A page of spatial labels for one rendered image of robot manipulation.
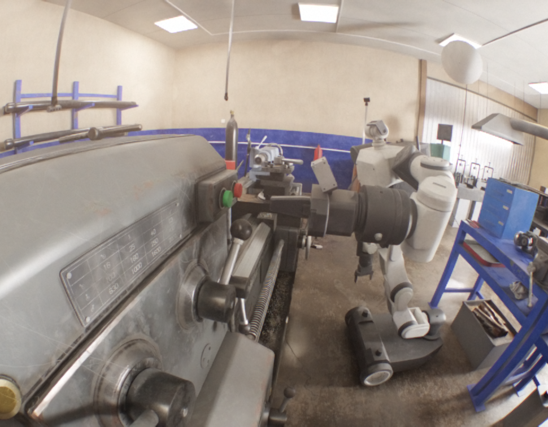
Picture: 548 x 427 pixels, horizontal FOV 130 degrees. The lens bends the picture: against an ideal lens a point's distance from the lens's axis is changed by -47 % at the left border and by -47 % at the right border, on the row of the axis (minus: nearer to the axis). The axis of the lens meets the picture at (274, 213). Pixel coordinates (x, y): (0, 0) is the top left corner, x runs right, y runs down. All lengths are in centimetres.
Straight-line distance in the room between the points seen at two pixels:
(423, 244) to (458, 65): 399
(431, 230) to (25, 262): 45
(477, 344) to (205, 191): 202
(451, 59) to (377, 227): 408
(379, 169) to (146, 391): 95
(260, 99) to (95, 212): 525
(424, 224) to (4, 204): 47
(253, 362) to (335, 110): 500
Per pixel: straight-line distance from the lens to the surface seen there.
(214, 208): 37
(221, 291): 35
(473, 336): 212
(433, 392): 182
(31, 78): 386
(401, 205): 35
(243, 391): 61
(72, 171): 25
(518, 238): 200
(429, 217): 38
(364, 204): 35
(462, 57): 426
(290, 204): 36
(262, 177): 136
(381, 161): 97
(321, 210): 31
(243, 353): 66
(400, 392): 171
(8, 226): 20
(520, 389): 227
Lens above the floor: 135
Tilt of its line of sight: 20 degrees down
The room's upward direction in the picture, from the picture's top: 3 degrees clockwise
